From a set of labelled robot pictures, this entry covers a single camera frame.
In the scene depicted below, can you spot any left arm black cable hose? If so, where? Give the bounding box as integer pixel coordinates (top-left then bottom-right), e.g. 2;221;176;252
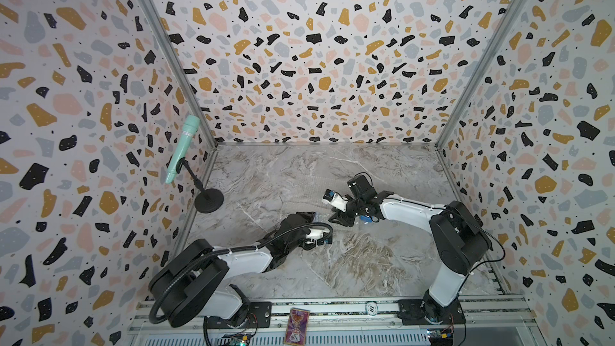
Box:
147;220;320;346

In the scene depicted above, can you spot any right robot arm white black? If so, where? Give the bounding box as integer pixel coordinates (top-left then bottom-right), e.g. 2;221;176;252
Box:
323;175;493;325

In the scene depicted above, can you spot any purple card on rail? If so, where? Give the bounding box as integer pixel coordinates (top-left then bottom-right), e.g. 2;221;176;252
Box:
283;308;310;346

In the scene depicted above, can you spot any black microphone stand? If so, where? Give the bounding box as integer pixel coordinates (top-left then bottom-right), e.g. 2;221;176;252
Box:
176;158;224;214

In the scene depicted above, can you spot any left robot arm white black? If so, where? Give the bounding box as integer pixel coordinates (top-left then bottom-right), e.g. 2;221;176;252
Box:
148;212;333;328

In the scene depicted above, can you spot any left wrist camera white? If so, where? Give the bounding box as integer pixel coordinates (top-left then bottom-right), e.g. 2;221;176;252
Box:
301;224;333;251

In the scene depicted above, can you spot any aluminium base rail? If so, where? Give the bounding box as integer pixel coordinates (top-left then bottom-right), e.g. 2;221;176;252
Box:
123;295;546;345

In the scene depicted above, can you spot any mint green microphone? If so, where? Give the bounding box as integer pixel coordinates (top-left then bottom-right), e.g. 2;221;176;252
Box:
165;115;200;184

